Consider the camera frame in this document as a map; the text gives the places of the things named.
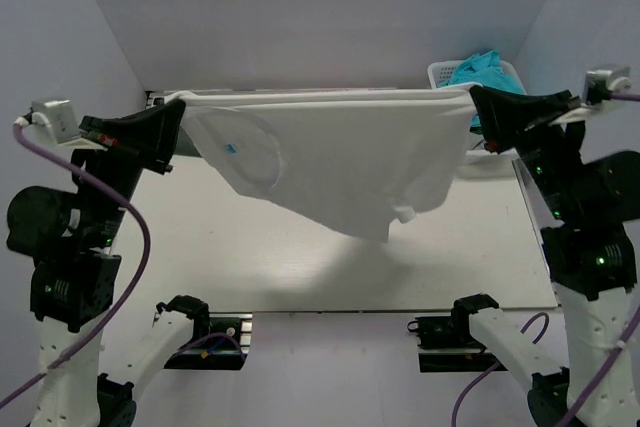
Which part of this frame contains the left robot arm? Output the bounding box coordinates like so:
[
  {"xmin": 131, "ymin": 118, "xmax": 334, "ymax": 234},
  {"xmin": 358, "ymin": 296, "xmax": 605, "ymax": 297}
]
[{"xmin": 6, "ymin": 99, "xmax": 212, "ymax": 426}]

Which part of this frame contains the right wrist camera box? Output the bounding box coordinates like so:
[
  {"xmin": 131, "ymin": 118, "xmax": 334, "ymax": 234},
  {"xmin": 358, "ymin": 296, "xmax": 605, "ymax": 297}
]
[{"xmin": 583, "ymin": 64, "xmax": 631, "ymax": 108}]

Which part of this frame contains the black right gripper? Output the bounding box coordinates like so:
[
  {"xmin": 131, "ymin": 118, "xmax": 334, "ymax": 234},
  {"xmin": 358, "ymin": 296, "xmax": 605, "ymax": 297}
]
[{"xmin": 470, "ymin": 81, "xmax": 582, "ymax": 216}]

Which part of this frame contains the teal t-shirt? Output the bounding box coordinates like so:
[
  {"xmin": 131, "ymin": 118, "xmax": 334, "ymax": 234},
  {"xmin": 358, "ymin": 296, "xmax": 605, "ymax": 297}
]
[{"xmin": 443, "ymin": 50, "xmax": 525, "ymax": 95}]

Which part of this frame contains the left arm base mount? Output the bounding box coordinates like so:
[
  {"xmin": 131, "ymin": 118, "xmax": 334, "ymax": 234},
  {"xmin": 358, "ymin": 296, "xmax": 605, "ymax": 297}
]
[{"xmin": 164, "ymin": 312, "xmax": 253, "ymax": 371}]

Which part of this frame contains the white plastic basket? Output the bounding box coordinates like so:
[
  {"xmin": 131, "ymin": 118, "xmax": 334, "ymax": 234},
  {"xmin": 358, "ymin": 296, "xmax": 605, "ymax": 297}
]
[{"xmin": 427, "ymin": 60, "xmax": 526, "ymax": 178}]

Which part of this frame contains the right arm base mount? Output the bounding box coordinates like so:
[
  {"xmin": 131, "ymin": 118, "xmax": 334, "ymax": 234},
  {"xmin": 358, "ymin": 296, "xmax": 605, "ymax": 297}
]
[{"xmin": 407, "ymin": 315, "xmax": 497, "ymax": 373}]

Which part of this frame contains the white t-shirt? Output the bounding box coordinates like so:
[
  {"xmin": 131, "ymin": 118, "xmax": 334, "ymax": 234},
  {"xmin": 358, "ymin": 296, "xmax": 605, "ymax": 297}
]
[{"xmin": 176, "ymin": 88, "xmax": 475, "ymax": 242}]

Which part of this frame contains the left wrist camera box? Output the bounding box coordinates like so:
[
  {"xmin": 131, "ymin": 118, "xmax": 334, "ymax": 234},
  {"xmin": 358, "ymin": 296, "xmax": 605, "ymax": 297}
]
[{"xmin": 31, "ymin": 98, "xmax": 85, "ymax": 148}]

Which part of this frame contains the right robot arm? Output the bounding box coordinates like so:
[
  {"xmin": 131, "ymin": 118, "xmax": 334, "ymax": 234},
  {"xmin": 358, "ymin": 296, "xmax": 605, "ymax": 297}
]
[{"xmin": 450, "ymin": 86, "xmax": 639, "ymax": 426}]

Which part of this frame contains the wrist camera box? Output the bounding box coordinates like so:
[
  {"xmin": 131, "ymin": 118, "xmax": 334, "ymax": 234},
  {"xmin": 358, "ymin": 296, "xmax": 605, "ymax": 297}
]
[
  {"xmin": 31, "ymin": 98, "xmax": 85, "ymax": 148},
  {"xmin": 583, "ymin": 64, "xmax": 631, "ymax": 108}
]

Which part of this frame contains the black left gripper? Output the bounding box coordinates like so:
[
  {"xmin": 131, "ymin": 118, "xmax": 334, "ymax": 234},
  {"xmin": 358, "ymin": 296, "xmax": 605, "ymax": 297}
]
[{"xmin": 77, "ymin": 96, "xmax": 184, "ymax": 243}]

